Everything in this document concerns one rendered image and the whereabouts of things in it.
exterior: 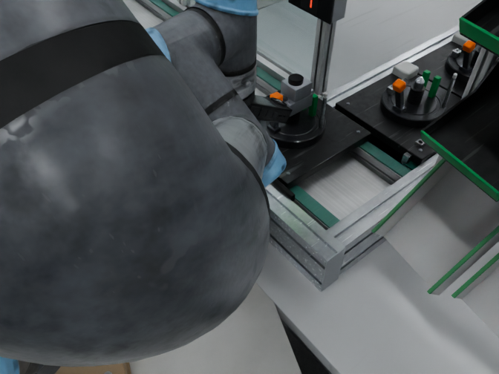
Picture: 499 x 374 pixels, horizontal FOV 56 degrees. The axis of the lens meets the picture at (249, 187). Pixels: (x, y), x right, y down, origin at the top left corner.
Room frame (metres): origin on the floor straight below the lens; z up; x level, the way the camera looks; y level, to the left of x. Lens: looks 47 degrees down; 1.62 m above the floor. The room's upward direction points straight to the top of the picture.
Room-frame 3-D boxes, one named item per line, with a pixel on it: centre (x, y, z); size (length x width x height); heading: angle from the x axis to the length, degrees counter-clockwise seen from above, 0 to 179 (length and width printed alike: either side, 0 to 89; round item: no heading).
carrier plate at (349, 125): (0.78, -0.09, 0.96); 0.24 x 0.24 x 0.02; 39
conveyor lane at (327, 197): (0.94, 0.00, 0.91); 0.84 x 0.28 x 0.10; 39
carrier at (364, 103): (0.85, -0.36, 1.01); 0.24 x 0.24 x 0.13; 39
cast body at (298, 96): (0.79, -0.10, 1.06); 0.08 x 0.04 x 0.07; 129
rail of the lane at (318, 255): (0.81, 0.13, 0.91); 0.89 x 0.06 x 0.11; 39
